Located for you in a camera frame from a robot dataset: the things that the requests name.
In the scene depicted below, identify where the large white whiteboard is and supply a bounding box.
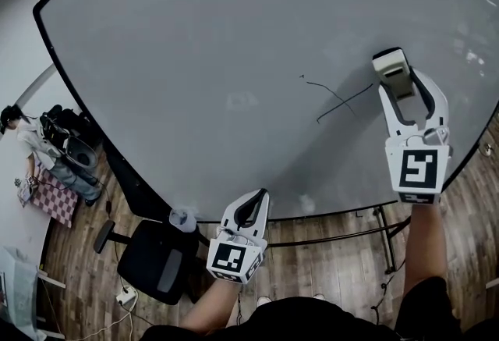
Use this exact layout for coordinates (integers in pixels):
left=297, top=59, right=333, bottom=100
left=33, top=0, right=499, bottom=224

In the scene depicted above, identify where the white whiteboard eraser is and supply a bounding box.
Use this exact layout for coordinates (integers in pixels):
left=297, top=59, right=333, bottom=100
left=371, top=47, right=416, bottom=101

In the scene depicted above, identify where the person's right forearm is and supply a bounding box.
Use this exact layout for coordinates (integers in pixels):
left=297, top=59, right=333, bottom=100
left=402, top=201, right=449, bottom=296

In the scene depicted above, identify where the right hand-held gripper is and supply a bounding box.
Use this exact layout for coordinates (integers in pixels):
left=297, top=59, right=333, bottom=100
left=378, top=66, right=454, bottom=205

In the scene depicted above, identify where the white power strip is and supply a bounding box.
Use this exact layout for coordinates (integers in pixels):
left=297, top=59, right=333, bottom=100
left=115, top=286, right=139, bottom=306

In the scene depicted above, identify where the person's black shirt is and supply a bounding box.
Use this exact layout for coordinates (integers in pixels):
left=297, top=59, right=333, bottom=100
left=140, top=275, right=499, bottom=341

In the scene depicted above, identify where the small clear plastic holder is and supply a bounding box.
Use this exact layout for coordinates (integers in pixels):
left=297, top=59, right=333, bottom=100
left=168, top=208, right=196, bottom=233

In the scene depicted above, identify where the black backpack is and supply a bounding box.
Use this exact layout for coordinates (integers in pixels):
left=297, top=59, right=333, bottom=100
left=38, top=105, right=85, bottom=155

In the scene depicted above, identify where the table with checkered cloth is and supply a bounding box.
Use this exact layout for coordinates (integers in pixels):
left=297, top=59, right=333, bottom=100
left=16, top=169, right=80, bottom=229

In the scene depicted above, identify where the black office chair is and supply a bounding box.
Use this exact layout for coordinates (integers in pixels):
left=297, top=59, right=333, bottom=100
left=94, top=214, right=208, bottom=306

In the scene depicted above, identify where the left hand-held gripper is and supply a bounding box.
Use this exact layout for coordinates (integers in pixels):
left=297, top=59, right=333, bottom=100
left=206, top=187, right=271, bottom=286

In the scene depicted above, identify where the long white cable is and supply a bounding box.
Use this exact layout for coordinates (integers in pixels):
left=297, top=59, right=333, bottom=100
left=76, top=298, right=136, bottom=341

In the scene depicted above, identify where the long black cable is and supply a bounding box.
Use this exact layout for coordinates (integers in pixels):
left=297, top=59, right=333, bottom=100
left=233, top=283, right=244, bottom=328

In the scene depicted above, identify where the person's left forearm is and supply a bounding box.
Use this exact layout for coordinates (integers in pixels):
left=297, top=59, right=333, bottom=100
left=179, top=279, right=245, bottom=335

